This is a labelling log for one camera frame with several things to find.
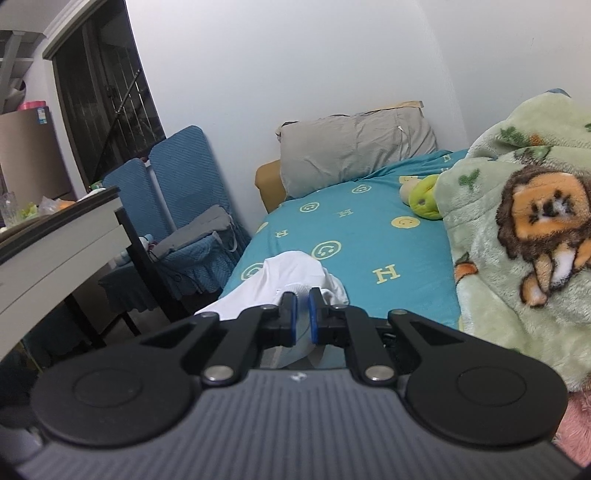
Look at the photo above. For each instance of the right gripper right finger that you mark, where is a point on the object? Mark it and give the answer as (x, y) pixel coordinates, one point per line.
(350, 329)

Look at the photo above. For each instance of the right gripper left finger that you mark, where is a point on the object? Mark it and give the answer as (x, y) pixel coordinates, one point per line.
(242, 341)

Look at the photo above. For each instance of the white shirt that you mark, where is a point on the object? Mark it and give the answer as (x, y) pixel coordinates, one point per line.
(298, 273)

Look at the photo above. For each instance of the grey blue clothes pile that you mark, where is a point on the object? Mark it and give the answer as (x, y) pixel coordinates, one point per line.
(197, 258)

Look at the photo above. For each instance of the blue folding chair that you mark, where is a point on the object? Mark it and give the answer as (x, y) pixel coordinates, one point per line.
(179, 181)

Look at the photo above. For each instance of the teal patterned bed sheet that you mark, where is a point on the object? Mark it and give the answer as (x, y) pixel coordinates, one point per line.
(363, 233)

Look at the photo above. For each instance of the brown headboard cushion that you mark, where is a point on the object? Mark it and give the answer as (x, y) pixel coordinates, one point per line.
(270, 185)

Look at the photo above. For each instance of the green plush toy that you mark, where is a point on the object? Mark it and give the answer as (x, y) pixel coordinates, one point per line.
(419, 195)

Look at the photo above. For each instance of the grey pillow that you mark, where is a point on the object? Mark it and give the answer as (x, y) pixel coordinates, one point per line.
(320, 153)

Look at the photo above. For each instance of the green lion fleece blanket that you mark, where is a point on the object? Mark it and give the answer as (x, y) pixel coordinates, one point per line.
(516, 210)

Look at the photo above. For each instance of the white desk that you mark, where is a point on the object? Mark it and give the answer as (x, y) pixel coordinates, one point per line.
(51, 257)

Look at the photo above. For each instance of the pink fluffy blanket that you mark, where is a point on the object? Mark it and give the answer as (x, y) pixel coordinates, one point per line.
(573, 434)

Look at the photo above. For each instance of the dark window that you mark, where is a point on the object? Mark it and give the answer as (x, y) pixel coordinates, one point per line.
(108, 110)

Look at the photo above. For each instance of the brown cabinet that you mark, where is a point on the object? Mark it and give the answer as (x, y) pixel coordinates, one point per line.
(32, 165)

